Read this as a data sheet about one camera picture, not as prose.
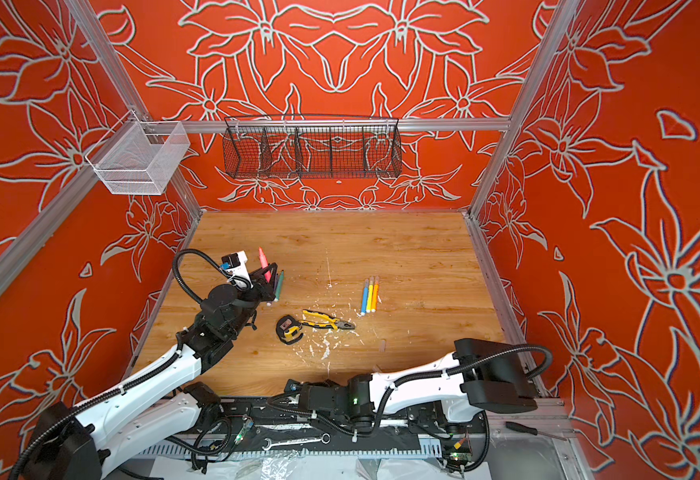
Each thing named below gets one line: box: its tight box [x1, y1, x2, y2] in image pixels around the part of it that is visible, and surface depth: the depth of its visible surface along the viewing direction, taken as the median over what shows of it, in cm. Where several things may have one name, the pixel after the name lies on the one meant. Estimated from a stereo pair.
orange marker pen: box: [371, 281, 379, 313], surface depth 97 cm
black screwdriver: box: [505, 421, 567, 441], surface depth 72 cm
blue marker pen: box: [361, 278, 369, 316], surface depth 97 cm
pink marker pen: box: [258, 246, 271, 283], surface depth 75 cm
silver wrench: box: [262, 433, 331, 451], surface depth 71 cm
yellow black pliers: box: [299, 309, 355, 330], surface depth 90 cm
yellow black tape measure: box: [276, 314, 303, 345], surface depth 87 cm
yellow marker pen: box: [366, 280, 374, 313], surface depth 97 cm
